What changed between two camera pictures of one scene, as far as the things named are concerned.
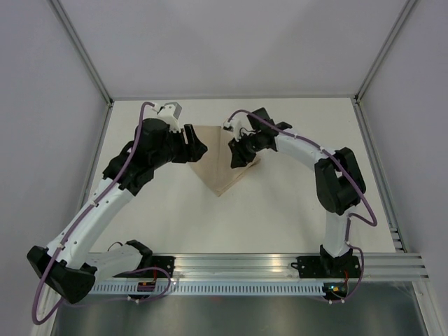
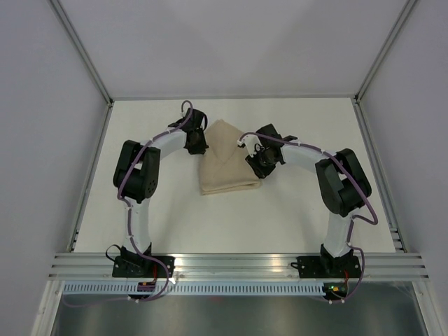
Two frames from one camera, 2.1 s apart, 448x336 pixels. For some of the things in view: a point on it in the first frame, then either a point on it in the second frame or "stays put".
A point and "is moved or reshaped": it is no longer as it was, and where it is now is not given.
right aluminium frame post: x=383 y=50 stays put
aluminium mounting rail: x=284 y=267 stays put
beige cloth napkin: x=214 y=167 is moved or reshaped
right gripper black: x=239 y=157 to x=260 y=171
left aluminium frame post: x=84 y=52 stays put
